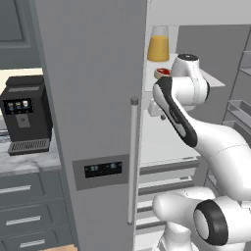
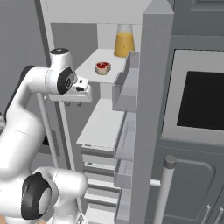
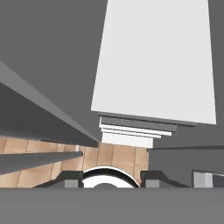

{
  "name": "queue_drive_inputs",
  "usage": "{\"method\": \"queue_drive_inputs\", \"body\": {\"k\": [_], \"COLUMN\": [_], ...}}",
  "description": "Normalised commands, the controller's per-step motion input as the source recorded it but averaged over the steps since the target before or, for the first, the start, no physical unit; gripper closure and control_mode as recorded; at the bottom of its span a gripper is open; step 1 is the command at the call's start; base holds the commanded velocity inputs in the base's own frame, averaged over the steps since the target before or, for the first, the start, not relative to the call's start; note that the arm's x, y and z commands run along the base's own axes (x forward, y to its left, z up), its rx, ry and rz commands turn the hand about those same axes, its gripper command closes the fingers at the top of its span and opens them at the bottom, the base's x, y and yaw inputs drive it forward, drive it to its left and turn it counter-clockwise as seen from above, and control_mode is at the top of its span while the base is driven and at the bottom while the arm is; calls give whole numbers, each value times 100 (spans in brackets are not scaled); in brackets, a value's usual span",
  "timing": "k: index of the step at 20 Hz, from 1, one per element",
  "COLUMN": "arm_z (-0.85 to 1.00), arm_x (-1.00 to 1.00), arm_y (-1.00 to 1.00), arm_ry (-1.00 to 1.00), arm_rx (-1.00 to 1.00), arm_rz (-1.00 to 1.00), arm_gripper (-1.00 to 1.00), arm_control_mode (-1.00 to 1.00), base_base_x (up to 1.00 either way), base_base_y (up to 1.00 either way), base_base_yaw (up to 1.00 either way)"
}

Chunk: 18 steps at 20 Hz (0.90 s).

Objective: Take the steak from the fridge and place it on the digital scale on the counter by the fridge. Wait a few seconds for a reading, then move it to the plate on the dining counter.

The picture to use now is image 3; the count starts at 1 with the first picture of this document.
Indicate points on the dark grey cupboard run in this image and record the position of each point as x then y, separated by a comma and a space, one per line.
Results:
35, 108

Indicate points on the dark grey low cupboard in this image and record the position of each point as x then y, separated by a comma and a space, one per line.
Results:
180, 159

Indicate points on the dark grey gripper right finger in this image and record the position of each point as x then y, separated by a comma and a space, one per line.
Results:
153, 178

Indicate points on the white and black round thing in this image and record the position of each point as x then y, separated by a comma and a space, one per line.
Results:
116, 179

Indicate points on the white tall cabinet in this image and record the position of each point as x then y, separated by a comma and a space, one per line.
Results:
154, 64

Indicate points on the pale grey small box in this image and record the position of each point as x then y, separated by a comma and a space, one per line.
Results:
202, 180

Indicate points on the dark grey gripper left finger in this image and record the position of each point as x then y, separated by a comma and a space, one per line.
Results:
70, 178

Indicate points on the dark grey long panel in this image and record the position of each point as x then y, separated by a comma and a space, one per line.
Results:
32, 162

